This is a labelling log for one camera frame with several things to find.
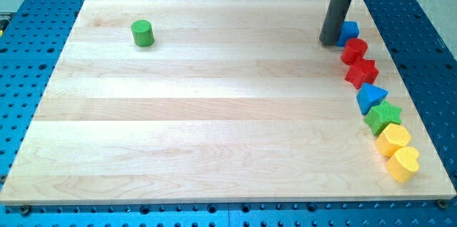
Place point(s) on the blue cube block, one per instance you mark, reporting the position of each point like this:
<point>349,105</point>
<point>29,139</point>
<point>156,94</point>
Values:
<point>349,30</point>

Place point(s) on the light wooden board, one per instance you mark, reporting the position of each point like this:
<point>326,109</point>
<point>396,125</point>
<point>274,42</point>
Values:
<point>235,101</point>

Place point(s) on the green cylinder block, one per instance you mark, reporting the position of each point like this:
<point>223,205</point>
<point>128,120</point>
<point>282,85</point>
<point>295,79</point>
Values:
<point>142,33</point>

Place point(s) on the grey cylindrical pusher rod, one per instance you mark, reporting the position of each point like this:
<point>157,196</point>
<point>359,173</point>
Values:
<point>333,22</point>

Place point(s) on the red cylinder block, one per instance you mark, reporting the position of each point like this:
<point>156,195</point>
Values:
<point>354,49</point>

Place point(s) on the red star block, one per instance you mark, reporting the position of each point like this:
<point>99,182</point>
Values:
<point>362,71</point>

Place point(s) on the blue triangle block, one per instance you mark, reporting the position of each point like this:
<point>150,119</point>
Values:
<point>369,96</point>

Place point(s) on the green star block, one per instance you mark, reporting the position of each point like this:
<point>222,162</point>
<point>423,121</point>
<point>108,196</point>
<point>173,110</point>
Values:
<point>378,117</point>

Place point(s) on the yellow hexagon block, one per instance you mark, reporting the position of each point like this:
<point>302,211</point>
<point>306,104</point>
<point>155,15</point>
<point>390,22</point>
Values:
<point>391,139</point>

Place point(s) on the yellow heart block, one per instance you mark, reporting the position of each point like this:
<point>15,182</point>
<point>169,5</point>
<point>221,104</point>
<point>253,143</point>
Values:
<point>403,164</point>

